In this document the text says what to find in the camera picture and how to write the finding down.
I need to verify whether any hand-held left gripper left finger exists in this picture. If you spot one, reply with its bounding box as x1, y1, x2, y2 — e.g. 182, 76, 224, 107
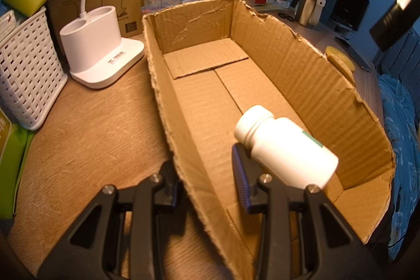
38, 159, 183, 280

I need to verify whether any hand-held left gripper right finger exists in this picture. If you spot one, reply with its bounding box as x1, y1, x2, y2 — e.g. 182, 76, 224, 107
231, 143, 383, 280

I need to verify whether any white plastic bottle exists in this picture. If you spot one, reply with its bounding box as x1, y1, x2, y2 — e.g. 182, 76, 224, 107
234, 105, 339, 189

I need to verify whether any cardboard box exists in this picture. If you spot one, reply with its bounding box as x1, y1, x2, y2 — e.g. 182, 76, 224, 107
142, 0, 396, 280

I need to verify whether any black monitor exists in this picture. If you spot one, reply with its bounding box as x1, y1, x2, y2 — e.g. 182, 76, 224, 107
330, 0, 370, 31

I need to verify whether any yellow round disc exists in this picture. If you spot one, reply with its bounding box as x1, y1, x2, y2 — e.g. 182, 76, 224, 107
325, 45, 356, 85

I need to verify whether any white hanging tag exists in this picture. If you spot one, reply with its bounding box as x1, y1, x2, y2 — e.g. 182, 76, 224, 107
308, 0, 329, 26

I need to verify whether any stainless steel tumbler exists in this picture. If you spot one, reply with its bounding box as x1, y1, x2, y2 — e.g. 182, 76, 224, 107
295, 0, 329, 27

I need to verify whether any blue printed blanket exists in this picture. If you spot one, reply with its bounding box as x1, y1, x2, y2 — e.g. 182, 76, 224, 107
377, 73, 420, 264

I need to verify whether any green packet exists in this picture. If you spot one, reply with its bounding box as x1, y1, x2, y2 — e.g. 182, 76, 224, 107
0, 109, 36, 220

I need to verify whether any white desk lamp base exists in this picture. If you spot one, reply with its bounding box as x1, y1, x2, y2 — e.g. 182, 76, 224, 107
59, 0, 145, 89

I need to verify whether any white woven plastic basket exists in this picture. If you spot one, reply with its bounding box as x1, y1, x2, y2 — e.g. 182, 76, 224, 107
0, 7, 68, 131

